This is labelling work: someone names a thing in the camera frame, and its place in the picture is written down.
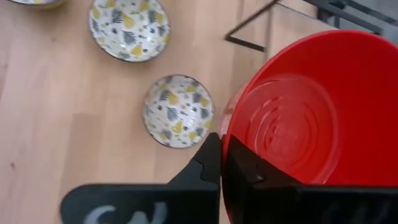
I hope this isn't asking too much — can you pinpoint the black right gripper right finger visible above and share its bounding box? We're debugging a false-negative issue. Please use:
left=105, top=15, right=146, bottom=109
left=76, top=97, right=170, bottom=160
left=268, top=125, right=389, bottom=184
left=223, top=134, right=398, bottom=224

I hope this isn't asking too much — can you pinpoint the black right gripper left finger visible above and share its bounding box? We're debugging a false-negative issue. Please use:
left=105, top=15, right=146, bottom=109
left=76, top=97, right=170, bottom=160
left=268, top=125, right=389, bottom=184
left=60, top=132, right=222, bottom=224

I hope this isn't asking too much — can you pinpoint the red plastic bowl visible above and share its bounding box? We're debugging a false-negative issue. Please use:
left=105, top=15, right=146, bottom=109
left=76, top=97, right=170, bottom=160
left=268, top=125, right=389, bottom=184
left=219, top=29, right=398, bottom=224

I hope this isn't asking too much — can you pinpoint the yellow bowl speckled white inside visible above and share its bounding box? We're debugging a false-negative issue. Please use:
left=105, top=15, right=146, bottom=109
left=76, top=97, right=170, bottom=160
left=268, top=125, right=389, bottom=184
left=142, top=73, right=216, bottom=149
left=88, top=0, right=172, bottom=63
left=6, top=0, right=68, bottom=9

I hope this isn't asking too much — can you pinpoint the wooden shelf with black legs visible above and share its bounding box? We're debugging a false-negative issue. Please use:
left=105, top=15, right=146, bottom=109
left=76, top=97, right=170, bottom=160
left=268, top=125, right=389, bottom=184
left=224, top=0, right=340, bottom=62

